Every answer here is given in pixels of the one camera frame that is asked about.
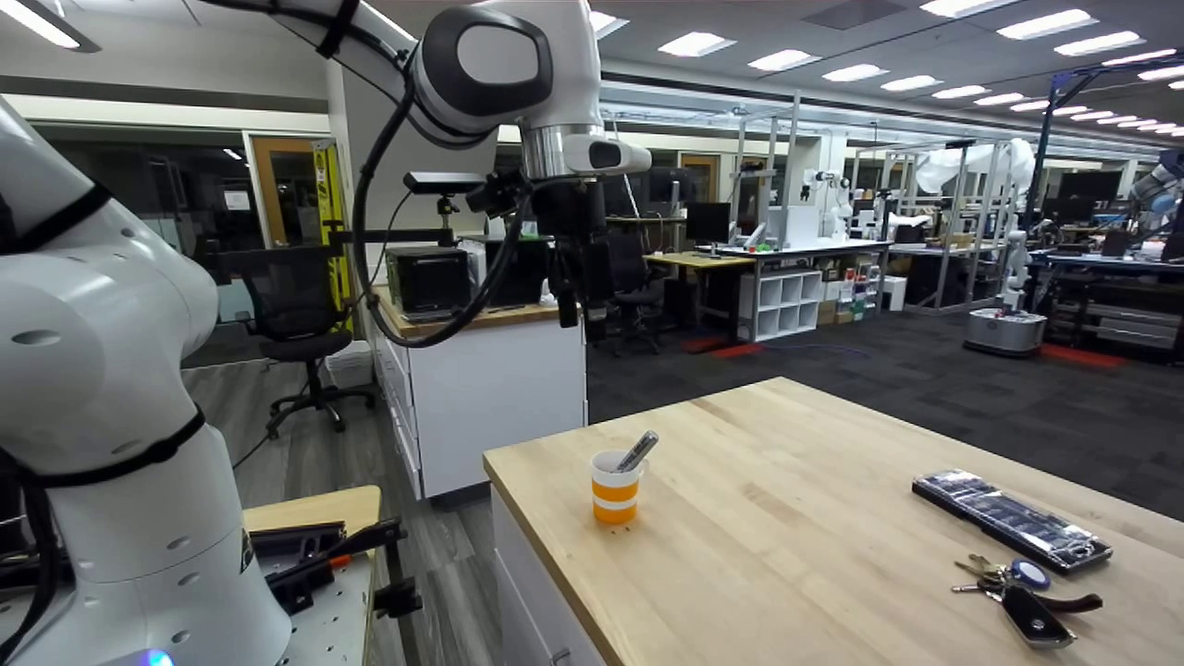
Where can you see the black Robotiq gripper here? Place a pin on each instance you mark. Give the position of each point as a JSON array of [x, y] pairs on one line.
[[572, 228]]

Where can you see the grey Sharpie marker black cap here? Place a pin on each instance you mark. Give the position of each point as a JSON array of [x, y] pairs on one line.
[[637, 449]]

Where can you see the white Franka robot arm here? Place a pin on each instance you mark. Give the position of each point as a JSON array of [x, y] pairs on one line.
[[96, 345]]

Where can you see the white and orange mug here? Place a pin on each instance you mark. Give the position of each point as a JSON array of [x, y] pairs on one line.
[[615, 495]]

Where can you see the black swivel chair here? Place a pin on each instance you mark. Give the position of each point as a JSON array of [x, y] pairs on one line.
[[629, 280]]

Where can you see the white cabinet with wooden top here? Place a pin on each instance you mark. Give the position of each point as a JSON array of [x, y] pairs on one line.
[[494, 390]]

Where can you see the wooden desk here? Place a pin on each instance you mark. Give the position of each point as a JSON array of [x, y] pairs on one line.
[[695, 262]]

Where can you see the red floor mat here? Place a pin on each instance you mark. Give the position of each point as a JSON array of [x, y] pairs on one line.
[[726, 349], [1083, 358]]

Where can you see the black box monitor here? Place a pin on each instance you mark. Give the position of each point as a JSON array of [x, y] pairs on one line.
[[428, 280]]

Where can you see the white cubby shelf unit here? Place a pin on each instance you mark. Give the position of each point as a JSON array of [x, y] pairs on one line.
[[782, 306]]

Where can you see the black mesh office chair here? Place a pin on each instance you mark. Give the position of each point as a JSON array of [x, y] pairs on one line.
[[297, 317]]

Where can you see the rectangular ceiling light panel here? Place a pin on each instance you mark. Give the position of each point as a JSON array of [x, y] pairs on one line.
[[912, 82], [695, 47], [1043, 25], [1096, 43], [857, 73], [782, 62]]

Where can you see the bunch of metal keys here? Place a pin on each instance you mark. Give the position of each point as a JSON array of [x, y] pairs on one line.
[[978, 575]]

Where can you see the black remote with silver buttons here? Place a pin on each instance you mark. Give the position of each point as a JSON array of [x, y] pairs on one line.
[[1011, 524]]

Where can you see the blue round key tag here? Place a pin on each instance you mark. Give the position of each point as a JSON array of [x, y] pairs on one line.
[[1030, 575]]

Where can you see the black workbench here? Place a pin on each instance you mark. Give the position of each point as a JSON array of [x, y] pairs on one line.
[[1115, 308]]

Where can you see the black car key fob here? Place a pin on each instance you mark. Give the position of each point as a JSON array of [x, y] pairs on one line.
[[1038, 614]]

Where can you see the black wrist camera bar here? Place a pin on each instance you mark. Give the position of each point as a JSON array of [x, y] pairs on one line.
[[440, 184]]

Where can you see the yellow post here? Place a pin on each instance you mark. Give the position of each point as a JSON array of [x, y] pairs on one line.
[[331, 228]]

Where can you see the black clamp bracket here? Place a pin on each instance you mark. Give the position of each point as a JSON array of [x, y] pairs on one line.
[[322, 555]]

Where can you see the white robot on round pedestal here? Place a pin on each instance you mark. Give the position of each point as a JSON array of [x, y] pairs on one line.
[[1006, 291]]

